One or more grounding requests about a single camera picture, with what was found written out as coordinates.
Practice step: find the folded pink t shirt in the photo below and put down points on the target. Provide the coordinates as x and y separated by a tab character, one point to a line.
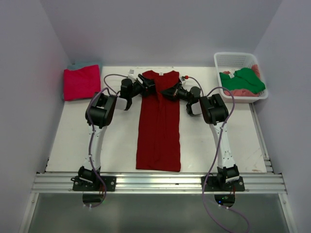
82	83

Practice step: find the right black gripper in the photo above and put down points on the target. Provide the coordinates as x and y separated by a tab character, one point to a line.
172	92

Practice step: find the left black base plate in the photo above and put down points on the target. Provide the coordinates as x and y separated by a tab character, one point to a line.
108	182

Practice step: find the aluminium mounting rail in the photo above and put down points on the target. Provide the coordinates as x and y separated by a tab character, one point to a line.
159	183

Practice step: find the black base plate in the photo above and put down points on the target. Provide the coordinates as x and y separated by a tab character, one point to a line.
108	182
219	183

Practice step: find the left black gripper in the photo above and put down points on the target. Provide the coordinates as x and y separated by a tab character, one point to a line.
146	85

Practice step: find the salmon pink t shirt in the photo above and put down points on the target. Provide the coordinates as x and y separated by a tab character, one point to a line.
241	93

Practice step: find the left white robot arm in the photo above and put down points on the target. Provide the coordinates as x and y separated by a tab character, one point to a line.
99	114

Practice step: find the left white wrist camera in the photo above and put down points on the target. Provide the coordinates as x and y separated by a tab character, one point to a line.
131	75

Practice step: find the white plastic basket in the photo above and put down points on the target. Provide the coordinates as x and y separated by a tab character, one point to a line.
233	61

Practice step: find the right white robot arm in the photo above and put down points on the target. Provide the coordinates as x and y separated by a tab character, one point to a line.
215	114

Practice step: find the green t shirt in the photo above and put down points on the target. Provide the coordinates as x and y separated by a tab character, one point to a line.
243	79

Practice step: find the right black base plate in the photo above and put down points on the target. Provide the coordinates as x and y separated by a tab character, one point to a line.
219	183

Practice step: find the dark red t shirt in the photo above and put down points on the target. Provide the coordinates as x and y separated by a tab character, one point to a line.
158	146

